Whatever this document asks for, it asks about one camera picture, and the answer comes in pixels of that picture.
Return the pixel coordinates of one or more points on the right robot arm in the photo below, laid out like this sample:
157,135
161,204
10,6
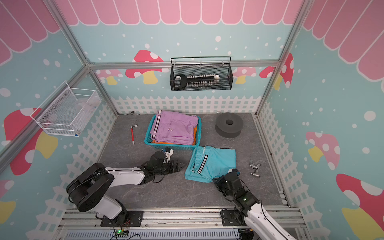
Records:
249,210

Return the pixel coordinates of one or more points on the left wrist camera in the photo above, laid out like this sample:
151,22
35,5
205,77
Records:
168,153

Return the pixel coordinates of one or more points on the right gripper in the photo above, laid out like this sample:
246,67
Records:
218,182

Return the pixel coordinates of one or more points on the grey foam roll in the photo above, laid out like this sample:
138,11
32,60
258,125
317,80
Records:
229,125

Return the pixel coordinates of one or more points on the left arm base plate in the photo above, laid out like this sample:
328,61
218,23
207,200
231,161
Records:
123,220

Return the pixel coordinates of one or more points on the teal plastic basket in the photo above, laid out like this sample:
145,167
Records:
149,142

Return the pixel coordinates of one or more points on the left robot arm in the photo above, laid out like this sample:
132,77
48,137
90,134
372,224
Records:
88,191

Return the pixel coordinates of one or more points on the purple pants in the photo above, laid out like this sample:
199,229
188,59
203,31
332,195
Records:
173,119

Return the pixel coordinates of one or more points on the white wire wall basket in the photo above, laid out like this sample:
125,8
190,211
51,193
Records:
67,111

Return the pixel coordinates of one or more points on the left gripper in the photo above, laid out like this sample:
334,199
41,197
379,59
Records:
177,168

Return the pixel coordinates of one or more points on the teal pants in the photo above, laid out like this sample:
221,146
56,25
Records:
208,163

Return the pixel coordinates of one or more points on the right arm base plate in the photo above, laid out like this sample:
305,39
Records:
232,218

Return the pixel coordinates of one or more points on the green circuit board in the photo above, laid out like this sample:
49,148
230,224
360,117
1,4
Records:
121,234

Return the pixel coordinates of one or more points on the orange pants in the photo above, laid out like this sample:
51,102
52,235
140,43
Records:
175,136

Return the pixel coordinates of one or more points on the red handled hex wrench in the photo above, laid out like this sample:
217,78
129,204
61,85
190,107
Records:
132,133

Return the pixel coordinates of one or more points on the silver metal bracket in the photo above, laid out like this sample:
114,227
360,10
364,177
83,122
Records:
255,169

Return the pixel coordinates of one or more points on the black wire wall basket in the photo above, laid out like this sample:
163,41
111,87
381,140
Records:
201,74

